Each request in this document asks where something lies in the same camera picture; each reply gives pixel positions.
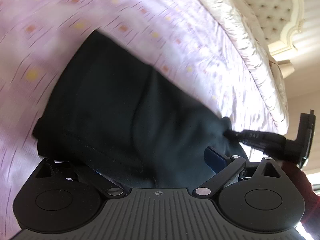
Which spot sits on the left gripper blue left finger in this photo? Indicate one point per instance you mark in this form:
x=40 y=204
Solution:
x=215 y=160

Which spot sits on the left gripper right finger seen afar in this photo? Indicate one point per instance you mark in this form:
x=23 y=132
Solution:
x=233 y=135

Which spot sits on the black pants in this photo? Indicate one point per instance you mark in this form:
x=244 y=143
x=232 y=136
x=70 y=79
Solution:
x=122 y=118

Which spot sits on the cream white duvet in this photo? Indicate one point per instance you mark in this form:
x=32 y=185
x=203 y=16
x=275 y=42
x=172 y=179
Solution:
x=242 y=27

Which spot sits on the cream tufted headboard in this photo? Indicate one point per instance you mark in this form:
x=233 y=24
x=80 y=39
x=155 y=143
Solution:
x=280 y=21

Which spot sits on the pink patterned bed sheet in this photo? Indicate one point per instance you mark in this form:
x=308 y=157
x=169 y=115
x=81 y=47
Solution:
x=178 y=37

